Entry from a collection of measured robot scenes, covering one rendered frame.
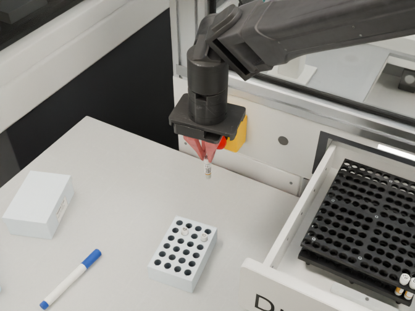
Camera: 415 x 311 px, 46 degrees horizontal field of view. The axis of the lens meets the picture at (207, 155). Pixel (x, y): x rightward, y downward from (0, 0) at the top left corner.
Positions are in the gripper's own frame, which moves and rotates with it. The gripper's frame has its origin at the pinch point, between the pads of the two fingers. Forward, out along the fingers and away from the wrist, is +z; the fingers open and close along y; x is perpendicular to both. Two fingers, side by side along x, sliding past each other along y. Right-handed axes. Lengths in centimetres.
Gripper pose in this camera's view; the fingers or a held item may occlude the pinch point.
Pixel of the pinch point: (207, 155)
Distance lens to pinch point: 80.0
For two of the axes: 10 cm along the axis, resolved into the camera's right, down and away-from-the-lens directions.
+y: -9.4, -2.5, 2.4
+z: 0.0, 7.0, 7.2
